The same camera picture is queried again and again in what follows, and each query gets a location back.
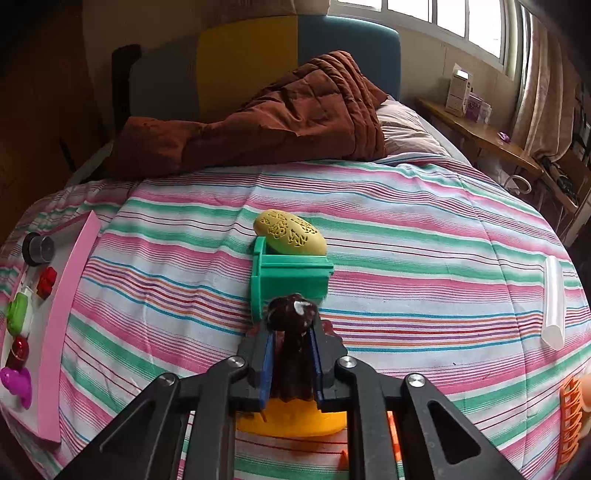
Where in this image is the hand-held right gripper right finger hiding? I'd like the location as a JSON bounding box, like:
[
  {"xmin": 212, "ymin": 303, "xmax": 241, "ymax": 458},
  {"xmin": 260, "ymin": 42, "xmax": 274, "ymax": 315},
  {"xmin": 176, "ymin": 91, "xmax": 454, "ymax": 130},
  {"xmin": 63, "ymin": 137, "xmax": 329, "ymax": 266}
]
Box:
[{"xmin": 310, "ymin": 320, "xmax": 527, "ymax": 480}]

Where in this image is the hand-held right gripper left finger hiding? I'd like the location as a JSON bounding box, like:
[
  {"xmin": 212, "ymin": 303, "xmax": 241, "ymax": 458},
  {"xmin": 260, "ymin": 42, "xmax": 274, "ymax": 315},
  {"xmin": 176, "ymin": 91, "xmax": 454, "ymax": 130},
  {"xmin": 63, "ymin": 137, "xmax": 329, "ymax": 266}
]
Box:
[{"xmin": 54, "ymin": 318, "xmax": 278, "ymax": 480}]

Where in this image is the dark brown toy figure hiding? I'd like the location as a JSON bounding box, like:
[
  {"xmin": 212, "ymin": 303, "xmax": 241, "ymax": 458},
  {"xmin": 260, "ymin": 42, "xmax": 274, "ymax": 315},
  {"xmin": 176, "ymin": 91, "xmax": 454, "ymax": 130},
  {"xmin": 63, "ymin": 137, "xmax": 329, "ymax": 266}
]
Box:
[{"xmin": 261, "ymin": 292, "xmax": 324, "ymax": 400}]

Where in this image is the yellow plastic disc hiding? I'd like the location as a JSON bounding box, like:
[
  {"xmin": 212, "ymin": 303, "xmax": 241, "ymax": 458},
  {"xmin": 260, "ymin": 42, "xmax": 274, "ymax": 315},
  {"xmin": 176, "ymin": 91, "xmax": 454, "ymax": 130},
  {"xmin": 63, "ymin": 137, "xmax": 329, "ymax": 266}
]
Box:
[{"xmin": 236, "ymin": 398, "xmax": 348, "ymax": 438}]

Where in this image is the green printed box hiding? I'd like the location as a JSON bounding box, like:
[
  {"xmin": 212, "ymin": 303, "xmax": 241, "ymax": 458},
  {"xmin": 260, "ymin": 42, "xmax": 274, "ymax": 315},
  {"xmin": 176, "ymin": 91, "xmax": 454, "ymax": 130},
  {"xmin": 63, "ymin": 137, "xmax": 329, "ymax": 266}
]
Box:
[{"xmin": 249, "ymin": 236, "xmax": 334, "ymax": 320}]

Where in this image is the orange linked cube toy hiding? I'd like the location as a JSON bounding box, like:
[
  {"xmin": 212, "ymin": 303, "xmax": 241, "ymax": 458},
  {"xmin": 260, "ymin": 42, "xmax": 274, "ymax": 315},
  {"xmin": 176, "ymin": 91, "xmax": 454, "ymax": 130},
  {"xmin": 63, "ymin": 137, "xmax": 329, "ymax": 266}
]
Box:
[{"xmin": 339, "ymin": 410, "xmax": 400, "ymax": 467}]

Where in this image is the yellow patterned oval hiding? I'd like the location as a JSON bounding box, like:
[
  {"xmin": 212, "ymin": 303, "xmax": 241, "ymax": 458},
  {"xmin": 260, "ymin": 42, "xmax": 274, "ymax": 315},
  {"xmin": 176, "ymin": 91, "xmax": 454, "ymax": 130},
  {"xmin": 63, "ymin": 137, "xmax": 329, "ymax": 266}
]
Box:
[{"xmin": 253, "ymin": 209, "xmax": 328, "ymax": 256}]

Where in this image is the white tray with pink rim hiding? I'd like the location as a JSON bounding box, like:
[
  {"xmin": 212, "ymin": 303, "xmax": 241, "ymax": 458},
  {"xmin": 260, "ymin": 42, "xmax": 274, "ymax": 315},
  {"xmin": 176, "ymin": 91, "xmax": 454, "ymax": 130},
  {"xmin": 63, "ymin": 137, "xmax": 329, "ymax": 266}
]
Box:
[{"xmin": 0, "ymin": 210, "xmax": 101, "ymax": 444}]

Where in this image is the red plastic toy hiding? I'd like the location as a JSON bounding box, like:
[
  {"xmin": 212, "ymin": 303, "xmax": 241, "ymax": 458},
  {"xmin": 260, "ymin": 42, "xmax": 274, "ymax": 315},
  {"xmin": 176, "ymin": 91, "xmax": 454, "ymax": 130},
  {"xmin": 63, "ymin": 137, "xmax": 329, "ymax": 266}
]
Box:
[{"xmin": 36, "ymin": 267, "xmax": 58, "ymax": 298}]

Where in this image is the dark red gold cylinder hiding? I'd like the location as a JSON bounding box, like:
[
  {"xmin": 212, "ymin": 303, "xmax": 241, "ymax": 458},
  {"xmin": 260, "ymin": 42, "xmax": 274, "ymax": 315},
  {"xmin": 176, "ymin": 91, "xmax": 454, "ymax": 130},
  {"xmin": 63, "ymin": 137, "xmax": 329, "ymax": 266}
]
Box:
[{"xmin": 7, "ymin": 335, "xmax": 31, "ymax": 370}]

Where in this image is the magenta plastic toy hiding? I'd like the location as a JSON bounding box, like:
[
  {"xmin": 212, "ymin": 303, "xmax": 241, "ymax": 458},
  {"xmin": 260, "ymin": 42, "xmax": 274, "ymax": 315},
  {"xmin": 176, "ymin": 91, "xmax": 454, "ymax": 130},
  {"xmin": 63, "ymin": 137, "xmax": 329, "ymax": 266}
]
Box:
[{"xmin": 0, "ymin": 367, "xmax": 33, "ymax": 409}]

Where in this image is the green plastic toy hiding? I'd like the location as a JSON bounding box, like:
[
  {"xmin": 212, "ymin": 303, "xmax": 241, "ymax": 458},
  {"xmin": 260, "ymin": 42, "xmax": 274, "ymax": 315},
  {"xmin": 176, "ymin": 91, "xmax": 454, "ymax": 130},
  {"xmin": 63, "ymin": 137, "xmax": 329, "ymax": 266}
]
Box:
[{"xmin": 6, "ymin": 286, "xmax": 35, "ymax": 335}]

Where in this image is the black silver lens cylinder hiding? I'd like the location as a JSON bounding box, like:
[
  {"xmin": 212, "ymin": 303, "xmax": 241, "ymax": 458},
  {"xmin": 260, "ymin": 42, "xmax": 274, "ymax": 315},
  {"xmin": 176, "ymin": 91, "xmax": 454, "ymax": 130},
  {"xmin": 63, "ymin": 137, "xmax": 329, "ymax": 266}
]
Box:
[{"xmin": 21, "ymin": 232, "xmax": 56, "ymax": 266}]

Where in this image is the striped bed sheet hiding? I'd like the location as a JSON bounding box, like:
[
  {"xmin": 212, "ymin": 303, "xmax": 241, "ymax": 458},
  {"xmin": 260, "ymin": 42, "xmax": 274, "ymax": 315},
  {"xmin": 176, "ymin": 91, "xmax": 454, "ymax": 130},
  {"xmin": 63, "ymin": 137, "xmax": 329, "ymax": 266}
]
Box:
[{"xmin": 0, "ymin": 154, "xmax": 591, "ymax": 480}]

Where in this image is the translucent white tube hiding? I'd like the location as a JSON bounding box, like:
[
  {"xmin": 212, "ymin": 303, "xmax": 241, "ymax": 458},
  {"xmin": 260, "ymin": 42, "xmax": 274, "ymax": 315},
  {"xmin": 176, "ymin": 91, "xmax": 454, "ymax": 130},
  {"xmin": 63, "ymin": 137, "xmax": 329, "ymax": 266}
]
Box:
[{"xmin": 541, "ymin": 256, "xmax": 565, "ymax": 350}]

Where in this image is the brown quilt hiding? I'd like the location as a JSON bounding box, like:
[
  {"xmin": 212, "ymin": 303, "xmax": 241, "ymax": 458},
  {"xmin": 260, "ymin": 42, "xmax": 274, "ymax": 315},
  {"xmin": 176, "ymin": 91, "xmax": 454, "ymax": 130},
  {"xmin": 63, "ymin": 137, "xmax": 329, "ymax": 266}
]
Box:
[{"xmin": 108, "ymin": 51, "xmax": 389, "ymax": 178}]

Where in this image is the pale pillow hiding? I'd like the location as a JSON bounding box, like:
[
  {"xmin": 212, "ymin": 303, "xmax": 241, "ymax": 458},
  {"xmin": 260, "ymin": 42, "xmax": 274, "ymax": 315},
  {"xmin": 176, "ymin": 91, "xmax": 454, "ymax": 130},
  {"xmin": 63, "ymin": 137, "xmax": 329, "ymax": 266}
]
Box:
[{"xmin": 376, "ymin": 96, "xmax": 472, "ymax": 164}]

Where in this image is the orange plastic rack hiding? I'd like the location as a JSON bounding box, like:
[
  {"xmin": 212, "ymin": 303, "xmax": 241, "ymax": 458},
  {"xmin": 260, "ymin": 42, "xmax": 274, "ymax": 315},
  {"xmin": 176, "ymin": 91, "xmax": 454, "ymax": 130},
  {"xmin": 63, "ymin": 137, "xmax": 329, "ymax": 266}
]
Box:
[{"xmin": 556, "ymin": 375, "xmax": 585, "ymax": 464}]

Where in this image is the wooden side shelf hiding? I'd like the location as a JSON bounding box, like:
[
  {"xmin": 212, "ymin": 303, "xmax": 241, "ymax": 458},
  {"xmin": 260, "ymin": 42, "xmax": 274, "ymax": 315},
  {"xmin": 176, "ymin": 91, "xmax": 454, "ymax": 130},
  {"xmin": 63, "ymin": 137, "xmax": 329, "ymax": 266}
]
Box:
[{"xmin": 416, "ymin": 97, "xmax": 543, "ymax": 178}]

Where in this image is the purple box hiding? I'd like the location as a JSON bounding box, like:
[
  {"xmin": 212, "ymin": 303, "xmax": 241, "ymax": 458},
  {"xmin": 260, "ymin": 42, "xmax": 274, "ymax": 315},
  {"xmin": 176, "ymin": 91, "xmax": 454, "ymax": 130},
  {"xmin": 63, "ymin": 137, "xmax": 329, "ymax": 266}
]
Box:
[{"xmin": 464, "ymin": 92, "xmax": 492, "ymax": 123}]

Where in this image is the white carton box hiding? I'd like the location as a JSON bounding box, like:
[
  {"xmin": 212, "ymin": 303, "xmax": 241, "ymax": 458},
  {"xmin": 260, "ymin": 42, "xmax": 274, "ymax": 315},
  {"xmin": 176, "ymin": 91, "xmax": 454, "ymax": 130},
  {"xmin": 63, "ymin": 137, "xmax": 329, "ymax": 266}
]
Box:
[{"xmin": 445, "ymin": 63, "xmax": 472, "ymax": 117}]

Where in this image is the cluttered side rack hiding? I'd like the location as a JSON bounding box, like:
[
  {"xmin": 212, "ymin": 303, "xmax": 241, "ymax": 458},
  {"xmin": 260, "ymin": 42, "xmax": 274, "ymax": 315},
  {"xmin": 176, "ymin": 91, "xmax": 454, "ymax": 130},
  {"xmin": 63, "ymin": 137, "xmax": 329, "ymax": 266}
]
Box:
[{"xmin": 538, "ymin": 83, "xmax": 591, "ymax": 245}]

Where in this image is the grey yellow blue headboard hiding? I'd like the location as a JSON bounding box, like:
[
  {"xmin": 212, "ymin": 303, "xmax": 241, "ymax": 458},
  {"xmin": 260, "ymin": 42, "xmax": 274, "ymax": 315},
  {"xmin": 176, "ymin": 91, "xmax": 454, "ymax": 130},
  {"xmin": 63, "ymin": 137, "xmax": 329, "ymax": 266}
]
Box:
[{"xmin": 129, "ymin": 14, "xmax": 400, "ymax": 123}]

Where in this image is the wooden wardrobe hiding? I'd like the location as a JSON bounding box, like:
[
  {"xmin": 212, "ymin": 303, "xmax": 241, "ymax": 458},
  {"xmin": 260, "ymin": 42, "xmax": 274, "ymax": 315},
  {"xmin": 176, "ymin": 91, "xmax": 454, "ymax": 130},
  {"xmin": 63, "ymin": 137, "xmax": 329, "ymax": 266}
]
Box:
[{"xmin": 0, "ymin": 0, "xmax": 116, "ymax": 241}]

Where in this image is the beige curtain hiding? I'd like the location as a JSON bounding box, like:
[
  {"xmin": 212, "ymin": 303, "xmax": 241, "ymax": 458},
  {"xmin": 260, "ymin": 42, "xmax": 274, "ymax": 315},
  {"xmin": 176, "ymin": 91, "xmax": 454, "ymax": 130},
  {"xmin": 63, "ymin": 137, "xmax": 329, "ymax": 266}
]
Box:
[{"xmin": 510, "ymin": 9, "xmax": 578, "ymax": 160}]

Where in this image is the window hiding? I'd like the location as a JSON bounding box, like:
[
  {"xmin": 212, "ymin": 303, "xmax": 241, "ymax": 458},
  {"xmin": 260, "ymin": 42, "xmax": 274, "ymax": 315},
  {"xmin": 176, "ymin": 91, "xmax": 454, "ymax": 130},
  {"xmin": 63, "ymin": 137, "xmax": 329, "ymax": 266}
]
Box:
[{"xmin": 330, "ymin": 0, "xmax": 532, "ymax": 77}]

